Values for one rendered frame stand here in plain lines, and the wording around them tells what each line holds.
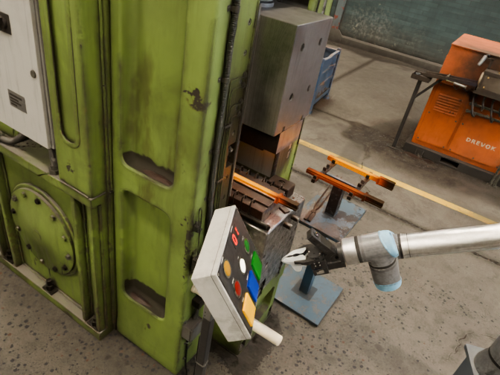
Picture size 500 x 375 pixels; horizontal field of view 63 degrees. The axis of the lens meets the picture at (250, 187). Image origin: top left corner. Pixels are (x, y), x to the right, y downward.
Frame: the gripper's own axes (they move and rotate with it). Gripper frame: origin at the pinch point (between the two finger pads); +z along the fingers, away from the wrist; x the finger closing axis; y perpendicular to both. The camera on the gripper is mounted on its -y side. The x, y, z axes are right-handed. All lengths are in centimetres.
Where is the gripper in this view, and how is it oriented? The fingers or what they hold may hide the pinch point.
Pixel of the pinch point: (284, 258)
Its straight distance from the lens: 144.8
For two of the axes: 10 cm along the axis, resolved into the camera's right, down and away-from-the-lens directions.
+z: -9.3, 2.3, 3.0
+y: 3.5, 8.1, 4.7
